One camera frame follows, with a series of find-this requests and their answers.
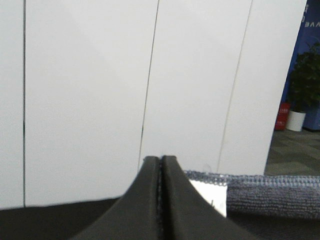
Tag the green potted plant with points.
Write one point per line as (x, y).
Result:
(304, 86)

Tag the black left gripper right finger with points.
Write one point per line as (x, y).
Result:
(185, 215)

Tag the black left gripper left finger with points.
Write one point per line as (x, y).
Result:
(135, 215)

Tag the blue banner board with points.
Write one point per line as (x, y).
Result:
(308, 34)

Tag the grey microfibre towel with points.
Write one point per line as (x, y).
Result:
(283, 196)

